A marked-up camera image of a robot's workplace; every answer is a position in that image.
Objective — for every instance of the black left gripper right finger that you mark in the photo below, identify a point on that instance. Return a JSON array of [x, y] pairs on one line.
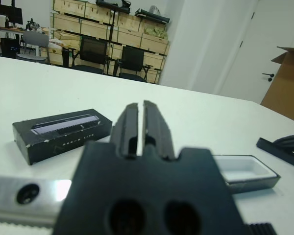
[[156, 127]]

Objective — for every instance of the black long case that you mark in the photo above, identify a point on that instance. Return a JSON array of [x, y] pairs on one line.
[[153, 17], [112, 5]]

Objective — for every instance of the black slim camera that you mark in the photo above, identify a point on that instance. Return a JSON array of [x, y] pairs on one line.
[[272, 148]]

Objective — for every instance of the black computer tower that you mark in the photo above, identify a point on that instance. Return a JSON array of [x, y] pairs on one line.
[[10, 47]]

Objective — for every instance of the crumpled clear plastic bag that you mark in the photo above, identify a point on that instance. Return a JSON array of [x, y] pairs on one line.
[[155, 9]]

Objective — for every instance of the grey plastic chair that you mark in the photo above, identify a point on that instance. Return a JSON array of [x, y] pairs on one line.
[[35, 39]]

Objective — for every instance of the black box base white insert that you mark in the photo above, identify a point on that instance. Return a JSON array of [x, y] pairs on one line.
[[254, 183]]

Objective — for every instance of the black mesh office chair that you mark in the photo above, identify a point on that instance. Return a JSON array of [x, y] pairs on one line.
[[132, 58], [93, 50]]

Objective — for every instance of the wooden crate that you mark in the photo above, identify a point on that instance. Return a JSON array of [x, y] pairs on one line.
[[127, 22], [68, 7], [129, 38], [155, 63], [95, 29], [63, 38], [99, 13], [154, 44], [65, 23]]

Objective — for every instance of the black metal upright post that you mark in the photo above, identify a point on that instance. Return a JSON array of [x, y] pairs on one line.
[[112, 31]]

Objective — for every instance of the black monitor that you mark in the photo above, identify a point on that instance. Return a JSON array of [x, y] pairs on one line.
[[14, 16]]

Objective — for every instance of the wooden desk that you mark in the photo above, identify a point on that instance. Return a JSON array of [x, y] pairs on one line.
[[7, 29]]

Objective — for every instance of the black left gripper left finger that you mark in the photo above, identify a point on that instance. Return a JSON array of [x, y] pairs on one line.
[[126, 129]]

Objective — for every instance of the black rectangular box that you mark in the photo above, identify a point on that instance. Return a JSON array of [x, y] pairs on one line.
[[51, 144]]

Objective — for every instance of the brown cardboard box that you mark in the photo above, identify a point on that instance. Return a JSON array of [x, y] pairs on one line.
[[286, 80]]

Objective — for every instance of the white door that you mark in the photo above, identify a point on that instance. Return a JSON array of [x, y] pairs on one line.
[[259, 36]]

